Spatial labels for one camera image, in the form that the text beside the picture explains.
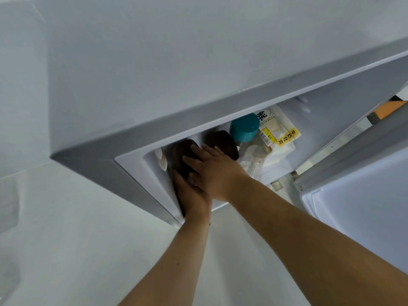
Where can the person's left hand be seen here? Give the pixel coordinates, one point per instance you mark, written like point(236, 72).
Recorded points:
point(194, 200)

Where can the person's right hand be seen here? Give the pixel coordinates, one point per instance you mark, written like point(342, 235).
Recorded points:
point(220, 175)

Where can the person's right little finger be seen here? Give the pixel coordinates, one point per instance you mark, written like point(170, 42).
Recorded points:
point(222, 152)

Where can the person's right middle finger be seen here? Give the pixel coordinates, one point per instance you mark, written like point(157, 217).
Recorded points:
point(202, 152)

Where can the person's right thumb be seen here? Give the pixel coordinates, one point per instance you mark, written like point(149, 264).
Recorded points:
point(193, 180)

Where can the person's left thumb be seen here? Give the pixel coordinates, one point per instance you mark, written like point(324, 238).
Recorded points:
point(180, 183)

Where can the dark brown bread bun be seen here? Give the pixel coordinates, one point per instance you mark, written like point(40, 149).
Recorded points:
point(180, 156)
point(223, 140)

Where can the person's right forearm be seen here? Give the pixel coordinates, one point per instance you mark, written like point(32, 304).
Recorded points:
point(306, 248)

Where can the person's left forearm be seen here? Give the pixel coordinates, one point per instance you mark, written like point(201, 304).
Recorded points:
point(172, 264)

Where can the clear bottle with teal cap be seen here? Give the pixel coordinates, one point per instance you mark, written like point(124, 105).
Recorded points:
point(244, 127)

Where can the white toast bread bag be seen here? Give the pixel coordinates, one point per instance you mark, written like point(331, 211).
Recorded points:
point(282, 136)

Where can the grey refrigerator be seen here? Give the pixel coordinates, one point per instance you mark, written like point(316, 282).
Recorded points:
point(159, 76)

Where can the grey refrigerator door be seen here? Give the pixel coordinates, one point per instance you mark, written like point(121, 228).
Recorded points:
point(360, 181)

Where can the orange packet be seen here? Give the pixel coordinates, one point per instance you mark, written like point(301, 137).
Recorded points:
point(390, 108)

